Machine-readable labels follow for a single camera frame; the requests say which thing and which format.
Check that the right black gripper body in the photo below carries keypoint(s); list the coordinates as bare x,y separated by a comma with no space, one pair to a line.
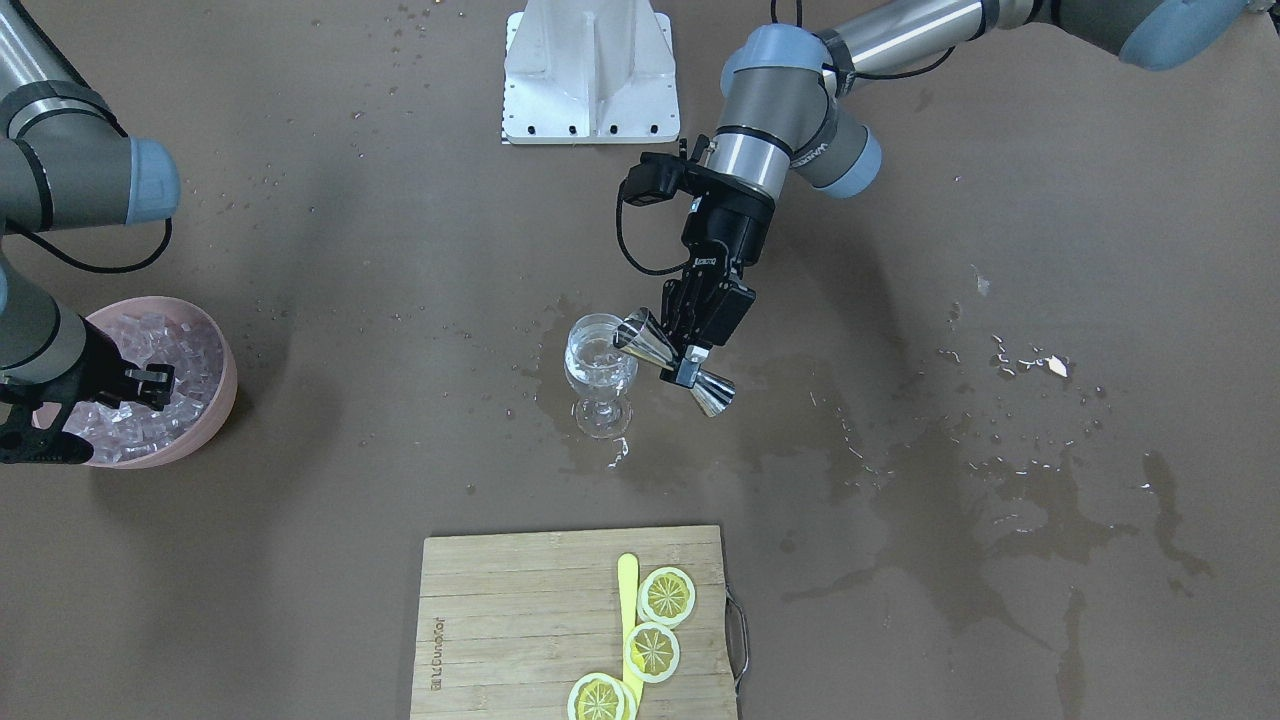
87,366

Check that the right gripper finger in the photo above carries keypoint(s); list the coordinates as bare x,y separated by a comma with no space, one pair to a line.
151,386

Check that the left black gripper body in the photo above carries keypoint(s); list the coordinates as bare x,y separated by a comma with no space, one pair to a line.
722,235

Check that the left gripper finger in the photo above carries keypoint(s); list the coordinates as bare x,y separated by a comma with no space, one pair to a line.
684,367

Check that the steel jigger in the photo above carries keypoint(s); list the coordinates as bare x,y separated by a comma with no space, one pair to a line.
640,336

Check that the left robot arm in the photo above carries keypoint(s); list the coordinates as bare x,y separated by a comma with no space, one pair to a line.
784,113

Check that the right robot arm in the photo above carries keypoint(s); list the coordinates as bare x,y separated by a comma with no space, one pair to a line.
66,163

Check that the wine glass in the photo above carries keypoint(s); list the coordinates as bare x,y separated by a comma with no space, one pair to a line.
600,374

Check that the pink bowl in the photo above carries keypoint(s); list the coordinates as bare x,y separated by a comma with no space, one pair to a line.
159,334

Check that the yellow plastic knife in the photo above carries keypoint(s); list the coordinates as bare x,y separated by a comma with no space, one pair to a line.
627,582

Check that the lemon slice far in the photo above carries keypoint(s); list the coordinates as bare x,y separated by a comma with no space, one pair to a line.
666,596

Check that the lemon slice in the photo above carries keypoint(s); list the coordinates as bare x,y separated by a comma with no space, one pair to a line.
599,696
666,596
651,653

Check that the lemon slice middle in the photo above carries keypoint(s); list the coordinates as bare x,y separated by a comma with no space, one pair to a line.
651,653

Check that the bamboo cutting board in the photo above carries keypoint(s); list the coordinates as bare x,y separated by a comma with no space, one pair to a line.
509,622

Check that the lemon slice near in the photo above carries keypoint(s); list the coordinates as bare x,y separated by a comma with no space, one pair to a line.
599,696

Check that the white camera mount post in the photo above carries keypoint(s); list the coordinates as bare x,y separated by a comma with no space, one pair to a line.
589,72

